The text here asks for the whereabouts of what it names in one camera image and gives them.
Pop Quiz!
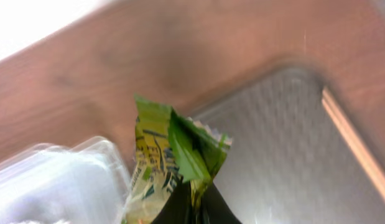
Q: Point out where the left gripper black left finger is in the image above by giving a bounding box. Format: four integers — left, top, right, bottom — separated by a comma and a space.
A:
152, 183, 192, 224

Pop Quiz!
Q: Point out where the wooden chopstick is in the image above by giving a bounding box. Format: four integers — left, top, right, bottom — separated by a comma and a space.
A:
322, 87, 385, 203

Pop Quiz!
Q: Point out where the green snack wrapper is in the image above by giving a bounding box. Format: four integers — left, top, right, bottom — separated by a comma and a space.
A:
122, 96, 233, 223

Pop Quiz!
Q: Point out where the brown serving tray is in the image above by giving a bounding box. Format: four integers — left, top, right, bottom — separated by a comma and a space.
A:
193, 65, 385, 223

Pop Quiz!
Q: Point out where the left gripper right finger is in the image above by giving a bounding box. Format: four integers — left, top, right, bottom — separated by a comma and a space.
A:
200, 184, 241, 224

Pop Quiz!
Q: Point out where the clear plastic bin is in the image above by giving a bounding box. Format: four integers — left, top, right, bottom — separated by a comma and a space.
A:
0, 136, 131, 224

